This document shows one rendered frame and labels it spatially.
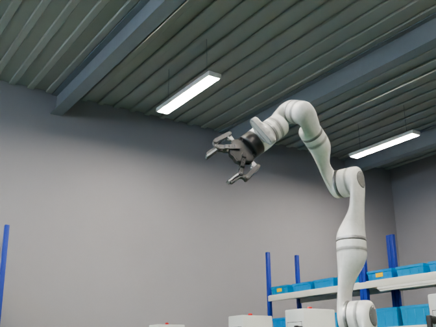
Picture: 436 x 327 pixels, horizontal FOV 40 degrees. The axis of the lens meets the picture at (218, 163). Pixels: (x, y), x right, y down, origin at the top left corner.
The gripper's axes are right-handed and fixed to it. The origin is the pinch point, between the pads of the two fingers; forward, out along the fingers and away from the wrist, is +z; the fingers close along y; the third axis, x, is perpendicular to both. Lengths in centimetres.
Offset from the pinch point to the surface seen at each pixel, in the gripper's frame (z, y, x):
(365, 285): -259, -102, -515
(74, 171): -96, 254, -622
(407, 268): -285, -114, -459
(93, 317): -5, 85, -656
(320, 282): -249, -69, -586
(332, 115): -460, 103, -622
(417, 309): -259, -151, -457
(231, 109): -334, 199, -613
